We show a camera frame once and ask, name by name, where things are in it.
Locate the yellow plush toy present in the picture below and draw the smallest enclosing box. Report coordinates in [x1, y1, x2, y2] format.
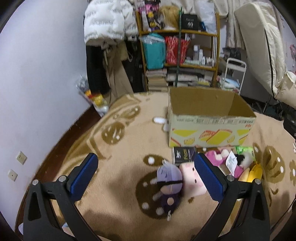
[238, 164, 263, 183]

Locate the white-haired blindfolded plush doll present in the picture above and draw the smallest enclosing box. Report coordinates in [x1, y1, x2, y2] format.
[157, 159, 183, 221]

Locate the black white plush toy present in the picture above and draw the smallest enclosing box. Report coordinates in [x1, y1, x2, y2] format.
[235, 152, 254, 170]

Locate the pink cube plush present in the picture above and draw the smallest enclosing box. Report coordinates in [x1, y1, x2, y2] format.
[179, 162, 207, 198]

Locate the pink white plush toy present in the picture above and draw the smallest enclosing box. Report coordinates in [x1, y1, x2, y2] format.
[205, 149, 231, 175]

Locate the green snack packet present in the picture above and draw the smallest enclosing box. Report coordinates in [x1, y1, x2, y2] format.
[235, 146, 256, 161]

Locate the open cardboard box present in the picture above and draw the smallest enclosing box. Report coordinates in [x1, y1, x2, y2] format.
[168, 87, 256, 148]

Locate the plastic bag of toys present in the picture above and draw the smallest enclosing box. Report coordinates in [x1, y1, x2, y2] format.
[76, 76, 109, 117]

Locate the white rolling cart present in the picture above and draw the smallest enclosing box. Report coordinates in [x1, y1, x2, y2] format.
[220, 58, 247, 95]

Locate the stack of books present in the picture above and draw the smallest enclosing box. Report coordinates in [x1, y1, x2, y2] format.
[145, 68, 168, 92]

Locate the wooden bookshelf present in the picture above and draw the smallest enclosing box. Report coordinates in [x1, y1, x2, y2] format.
[135, 10, 220, 92]

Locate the beige hanging coat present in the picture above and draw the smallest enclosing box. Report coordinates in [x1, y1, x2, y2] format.
[103, 42, 133, 106]

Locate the white curtain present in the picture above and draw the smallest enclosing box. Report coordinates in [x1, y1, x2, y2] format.
[181, 0, 253, 50]

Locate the cream folded mattress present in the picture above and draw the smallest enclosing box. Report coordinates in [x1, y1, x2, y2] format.
[234, 1, 295, 108]

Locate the red patterned gift bag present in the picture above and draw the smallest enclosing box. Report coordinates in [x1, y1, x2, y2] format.
[165, 36, 190, 65]

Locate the teal bag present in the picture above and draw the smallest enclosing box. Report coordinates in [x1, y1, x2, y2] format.
[140, 33, 166, 70]

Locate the black box with 40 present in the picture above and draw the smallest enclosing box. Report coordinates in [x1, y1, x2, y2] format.
[181, 14, 199, 31]

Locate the white puffer jacket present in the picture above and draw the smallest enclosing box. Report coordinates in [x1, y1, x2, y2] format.
[84, 0, 138, 48]

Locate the blonde wig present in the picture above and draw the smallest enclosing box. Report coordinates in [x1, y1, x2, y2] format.
[159, 5, 180, 30]

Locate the green pole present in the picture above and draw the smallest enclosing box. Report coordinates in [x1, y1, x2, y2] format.
[174, 7, 183, 87]

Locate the colourful anime bag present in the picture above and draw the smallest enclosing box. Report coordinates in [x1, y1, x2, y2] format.
[138, 1, 161, 32]

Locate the white wall outlet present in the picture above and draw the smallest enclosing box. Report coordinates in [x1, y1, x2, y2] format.
[8, 169, 18, 182]
[16, 151, 27, 165]

